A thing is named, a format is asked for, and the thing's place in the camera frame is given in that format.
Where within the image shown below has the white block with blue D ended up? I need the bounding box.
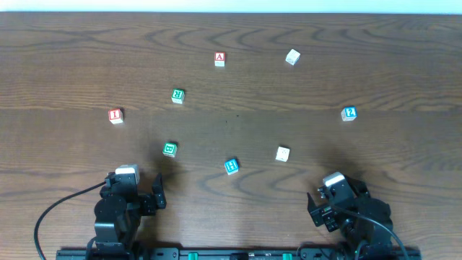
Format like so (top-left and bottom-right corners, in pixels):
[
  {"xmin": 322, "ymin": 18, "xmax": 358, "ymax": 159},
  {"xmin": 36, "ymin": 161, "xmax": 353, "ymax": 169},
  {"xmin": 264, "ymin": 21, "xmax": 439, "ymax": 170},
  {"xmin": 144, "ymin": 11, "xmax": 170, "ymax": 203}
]
[{"xmin": 275, "ymin": 147, "xmax": 290, "ymax": 162}]

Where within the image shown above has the red letter I block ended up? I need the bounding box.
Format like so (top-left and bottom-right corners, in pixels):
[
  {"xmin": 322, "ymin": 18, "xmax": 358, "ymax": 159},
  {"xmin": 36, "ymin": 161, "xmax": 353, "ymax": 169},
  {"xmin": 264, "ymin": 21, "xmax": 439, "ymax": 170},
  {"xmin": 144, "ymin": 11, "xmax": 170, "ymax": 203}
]
[{"xmin": 108, "ymin": 108, "xmax": 123, "ymax": 124}]

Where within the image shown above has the blue letter H block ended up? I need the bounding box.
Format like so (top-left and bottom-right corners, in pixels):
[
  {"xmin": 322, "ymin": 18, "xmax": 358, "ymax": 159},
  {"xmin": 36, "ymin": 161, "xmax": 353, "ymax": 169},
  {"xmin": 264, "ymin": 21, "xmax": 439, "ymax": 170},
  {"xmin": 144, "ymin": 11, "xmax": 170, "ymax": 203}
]
[{"xmin": 224, "ymin": 158, "xmax": 240, "ymax": 175}]

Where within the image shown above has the black mounting rail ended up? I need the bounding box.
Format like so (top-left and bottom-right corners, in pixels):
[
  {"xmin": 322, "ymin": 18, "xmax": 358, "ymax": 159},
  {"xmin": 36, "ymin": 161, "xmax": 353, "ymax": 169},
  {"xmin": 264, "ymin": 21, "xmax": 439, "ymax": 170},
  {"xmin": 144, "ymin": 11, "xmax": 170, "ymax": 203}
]
[{"xmin": 56, "ymin": 246, "xmax": 422, "ymax": 260}]

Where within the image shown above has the green letter B block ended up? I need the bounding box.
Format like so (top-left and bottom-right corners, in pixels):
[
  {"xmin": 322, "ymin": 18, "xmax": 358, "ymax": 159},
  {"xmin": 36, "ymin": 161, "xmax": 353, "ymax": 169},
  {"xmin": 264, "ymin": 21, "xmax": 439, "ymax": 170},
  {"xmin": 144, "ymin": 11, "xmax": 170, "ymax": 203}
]
[{"xmin": 162, "ymin": 142, "xmax": 178, "ymax": 157}]

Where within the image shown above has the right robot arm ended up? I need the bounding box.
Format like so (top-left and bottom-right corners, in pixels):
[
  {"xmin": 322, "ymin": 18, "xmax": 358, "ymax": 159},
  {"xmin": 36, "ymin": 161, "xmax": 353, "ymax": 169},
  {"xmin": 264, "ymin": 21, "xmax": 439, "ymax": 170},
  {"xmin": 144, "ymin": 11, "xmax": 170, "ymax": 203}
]
[{"xmin": 308, "ymin": 172, "xmax": 396, "ymax": 259}]

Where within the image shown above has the blue number 2 block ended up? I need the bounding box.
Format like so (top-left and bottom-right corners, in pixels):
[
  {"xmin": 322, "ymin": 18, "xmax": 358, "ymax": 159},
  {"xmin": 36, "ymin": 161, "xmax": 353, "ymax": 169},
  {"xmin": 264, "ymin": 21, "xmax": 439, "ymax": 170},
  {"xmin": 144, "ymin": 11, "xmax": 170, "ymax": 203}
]
[{"xmin": 341, "ymin": 106, "xmax": 357, "ymax": 121}]

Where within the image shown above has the green letter R block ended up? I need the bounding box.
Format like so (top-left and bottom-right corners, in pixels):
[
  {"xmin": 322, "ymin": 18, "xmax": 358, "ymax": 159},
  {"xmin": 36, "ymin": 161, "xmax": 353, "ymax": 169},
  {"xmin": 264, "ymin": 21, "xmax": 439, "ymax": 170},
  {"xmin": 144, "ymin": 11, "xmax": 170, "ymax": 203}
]
[{"xmin": 171, "ymin": 89, "xmax": 185, "ymax": 104}]

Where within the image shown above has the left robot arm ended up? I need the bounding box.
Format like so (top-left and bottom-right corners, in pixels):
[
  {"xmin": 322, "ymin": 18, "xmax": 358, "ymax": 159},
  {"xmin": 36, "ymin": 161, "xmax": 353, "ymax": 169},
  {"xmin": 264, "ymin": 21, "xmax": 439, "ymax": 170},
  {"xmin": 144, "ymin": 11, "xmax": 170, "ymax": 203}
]
[{"xmin": 85, "ymin": 173, "xmax": 167, "ymax": 260}]

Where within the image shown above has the red letter A block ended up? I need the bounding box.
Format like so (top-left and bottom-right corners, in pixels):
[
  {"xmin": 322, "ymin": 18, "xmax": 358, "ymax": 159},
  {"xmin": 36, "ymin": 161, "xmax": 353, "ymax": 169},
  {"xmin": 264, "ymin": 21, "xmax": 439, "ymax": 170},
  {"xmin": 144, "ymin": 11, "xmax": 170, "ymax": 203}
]
[{"xmin": 214, "ymin": 52, "xmax": 225, "ymax": 67}]

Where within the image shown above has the plain white block far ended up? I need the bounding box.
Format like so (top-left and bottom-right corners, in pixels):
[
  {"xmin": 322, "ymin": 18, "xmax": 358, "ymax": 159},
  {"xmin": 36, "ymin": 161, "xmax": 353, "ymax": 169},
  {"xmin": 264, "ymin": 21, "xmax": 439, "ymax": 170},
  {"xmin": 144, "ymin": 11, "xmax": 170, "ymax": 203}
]
[{"xmin": 285, "ymin": 49, "xmax": 300, "ymax": 66}]

